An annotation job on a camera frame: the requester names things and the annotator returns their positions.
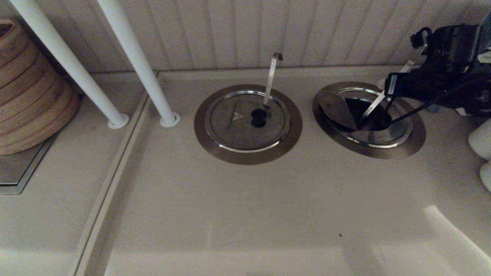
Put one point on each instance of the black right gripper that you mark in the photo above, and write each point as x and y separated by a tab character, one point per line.
422	86

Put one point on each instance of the round steel hinged lid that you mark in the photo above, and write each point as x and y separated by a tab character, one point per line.
335	109
230	134

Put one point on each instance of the black rounded plastic object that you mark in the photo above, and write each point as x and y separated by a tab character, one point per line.
259	117

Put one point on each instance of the recessed dark soup pot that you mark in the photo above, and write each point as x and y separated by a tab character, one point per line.
353	105

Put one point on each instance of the small blue cup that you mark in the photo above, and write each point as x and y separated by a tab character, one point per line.
433	108

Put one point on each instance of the teal striped container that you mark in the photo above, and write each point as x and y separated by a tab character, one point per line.
488	36

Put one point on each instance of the white round support pole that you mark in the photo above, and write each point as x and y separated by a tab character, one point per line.
134	53
65	57

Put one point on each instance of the bamboo steamer basket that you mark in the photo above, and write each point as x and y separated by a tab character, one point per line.
23	78
27	94
34	126
19	63
15	42
30	109

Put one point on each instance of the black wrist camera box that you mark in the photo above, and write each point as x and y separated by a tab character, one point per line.
456	42

